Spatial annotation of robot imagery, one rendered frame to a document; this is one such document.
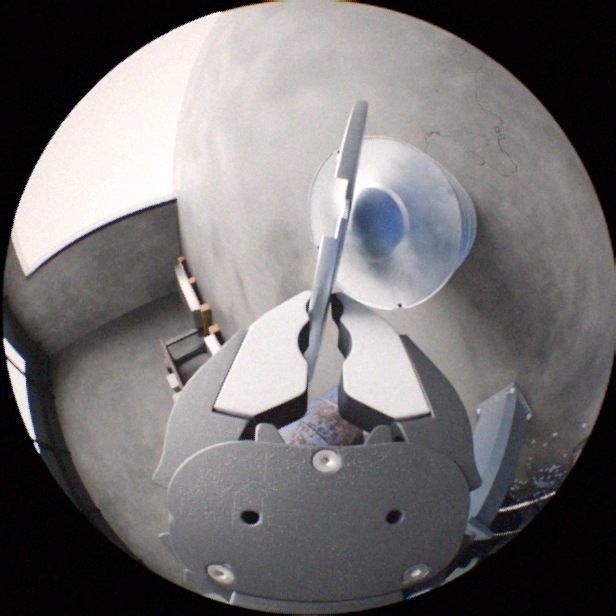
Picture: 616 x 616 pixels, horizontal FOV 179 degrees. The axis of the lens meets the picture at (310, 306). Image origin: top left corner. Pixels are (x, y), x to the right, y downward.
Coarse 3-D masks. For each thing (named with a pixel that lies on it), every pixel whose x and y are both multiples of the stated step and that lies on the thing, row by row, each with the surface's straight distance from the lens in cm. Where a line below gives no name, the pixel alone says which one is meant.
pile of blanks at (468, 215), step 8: (432, 160) 32; (440, 168) 36; (448, 176) 36; (456, 184) 39; (448, 192) 32; (456, 192) 35; (464, 192) 48; (464, 200) 39; (464, 208) 38; (472, 208) 52; (464, 216) 34; (472, 216) 47; (464, 224) 34; (472, 224) 46; (464, 232) 35; (472, 232) 46; (464, 240) 35; (472, 240) 50; (464, 248) 38; (464, 256) 44; (456, 264) 33; (440, 288) 34; (400, 304) 38
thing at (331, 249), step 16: (352, 112) 13; (352, 128) 11; (352, 144) 11; (352, 160) 10; (336, 176) 9; (352, 176) 10; (352, 192) 12; (336, 240) 9; (320, 256) 9; (336, 256) 9; (320, 272) 9; (336, 272) 13; (320, 288) 9; (320, 304) 10; (320, 320) 10; (320, 336) 11
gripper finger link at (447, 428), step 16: (400, 336) 9; (416, 352) 9; (416, 368) 8; (432, 368) 8; (432, 384) 8; (448, 384) 8; (432, 400) 7; (448, 400) 8; (432, 416) 7; (448, 416) 7; (464, 416) 8; (400, 432) 7; (416, 432) 7; (432, 432) 7; (448, 432) 7; (464, 432) 7; (448, 448) 7; (464, 448) 7; (464, 464) 7; (480, 480) 7
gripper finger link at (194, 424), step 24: (240, 336) 9; (216, 360) 8; (192, 384) 8; (216, 384) 7; (192, 408) 7; (168, 432) 7; (192, 432) 7; (216, 432) 6; (240, 432) 6; (168, 456) 7; (168, 480) 7
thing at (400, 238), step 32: (384, 160) 35; (416, 160) 33; (320, 192) 43; (384, 192) 34; (416, 192) 32; (320, 224) 43; (352, 224) 37; (384, 224) 34; (416, 224) 32; (448, 224) 31; (352, 256) 39; (384, 256) 35; (416, 256) 33; (448, 256) 32; (352, 288) 41; (384, 288) 37; (416, 288) 34
